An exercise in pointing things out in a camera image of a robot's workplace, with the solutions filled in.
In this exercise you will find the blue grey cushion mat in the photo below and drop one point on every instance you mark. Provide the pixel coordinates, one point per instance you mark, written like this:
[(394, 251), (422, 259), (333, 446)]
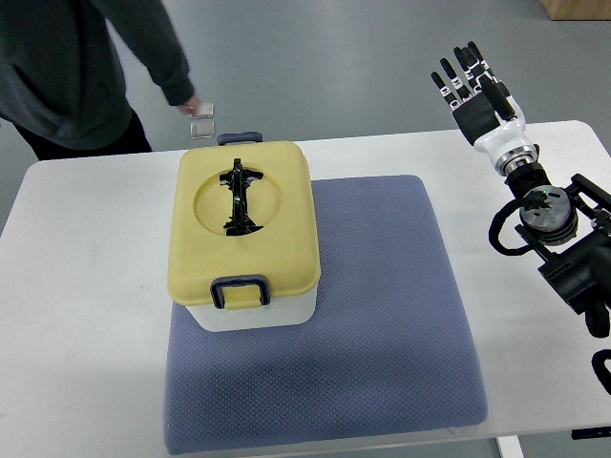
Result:
[(388, 349)]

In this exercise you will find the upper floor metal plate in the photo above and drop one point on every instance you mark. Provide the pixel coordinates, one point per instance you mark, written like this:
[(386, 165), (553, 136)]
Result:
[(204, 110)]

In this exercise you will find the white storage box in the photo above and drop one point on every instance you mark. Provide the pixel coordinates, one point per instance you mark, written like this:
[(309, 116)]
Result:
[(280, 312)]

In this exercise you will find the person's hand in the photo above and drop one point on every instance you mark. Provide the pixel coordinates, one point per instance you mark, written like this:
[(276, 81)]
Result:
[(191, 107)]

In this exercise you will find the cardboard box corner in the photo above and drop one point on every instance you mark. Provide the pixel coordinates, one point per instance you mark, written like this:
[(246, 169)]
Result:
[(577, 10)]

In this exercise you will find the yellow box lid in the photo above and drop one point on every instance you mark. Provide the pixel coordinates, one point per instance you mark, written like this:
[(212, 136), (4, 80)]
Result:
[(244, 229)]

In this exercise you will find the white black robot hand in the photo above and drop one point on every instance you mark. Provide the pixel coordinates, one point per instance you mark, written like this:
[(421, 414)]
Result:
[(484, 110)]

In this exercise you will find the person in dark hoodie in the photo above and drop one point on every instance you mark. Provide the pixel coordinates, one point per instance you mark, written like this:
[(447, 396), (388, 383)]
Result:
[(62, 83)]

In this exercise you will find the black table bracket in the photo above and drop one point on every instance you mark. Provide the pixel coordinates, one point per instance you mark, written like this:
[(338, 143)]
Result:
[(591, 433)]

